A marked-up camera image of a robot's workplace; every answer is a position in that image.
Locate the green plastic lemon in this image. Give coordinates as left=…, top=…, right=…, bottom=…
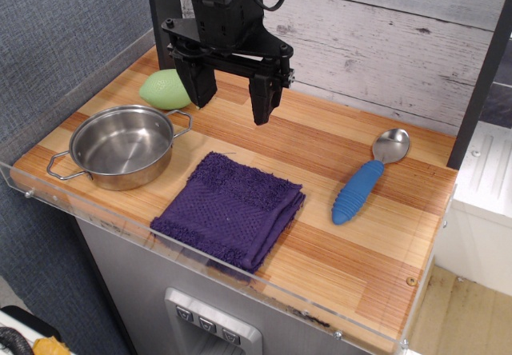
left=139, top=69, right=191, bottom=110

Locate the yellow object bottom left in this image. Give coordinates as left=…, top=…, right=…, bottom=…
left=33, top=337, right=72, bottom=355

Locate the clear acrylic table guard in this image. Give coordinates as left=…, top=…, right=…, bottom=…
left=1, top=164, right=437, bottom=354

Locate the grey toy fridge cabinet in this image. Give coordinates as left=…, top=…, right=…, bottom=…
left=78, top=220, right=365, bottom=354

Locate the dark vertical post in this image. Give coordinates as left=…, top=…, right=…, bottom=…
left=446, top=0, right=511, bottom=170
left=149, top=0, right=182, bottom=70

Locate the right dark vertical post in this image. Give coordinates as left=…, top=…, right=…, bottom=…
left=446, top=0, right=511, bottom=170

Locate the purple folded towel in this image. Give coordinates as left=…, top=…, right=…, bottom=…
left=150, top=152, right=305, bottom=273

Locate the white toy sink unit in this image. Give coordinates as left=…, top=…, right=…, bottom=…
left=433, top=122, right=511, bottom=295

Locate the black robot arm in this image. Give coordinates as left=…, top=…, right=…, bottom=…
left=162, top=0, right=294, bottom=126

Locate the blue handled metal spoon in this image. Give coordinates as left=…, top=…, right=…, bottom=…
left=331, top=129, right=410, bottom=225

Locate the black braided cable sleeve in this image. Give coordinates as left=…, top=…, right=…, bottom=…
left=0, top=326, right=35, bottom=355

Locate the silver dispenser button panel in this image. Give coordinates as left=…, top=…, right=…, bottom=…
left=164, top=288, right=263, bottom=355

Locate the stainless steel pan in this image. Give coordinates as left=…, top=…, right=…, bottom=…
left=46, top=105, right=193, bottom=191

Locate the left dark vertical post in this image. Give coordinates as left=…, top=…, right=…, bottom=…
left=149, top=0, right=182, bottom=70

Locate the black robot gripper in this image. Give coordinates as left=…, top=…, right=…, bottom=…
left=162, top=0, right=294, bottom=126

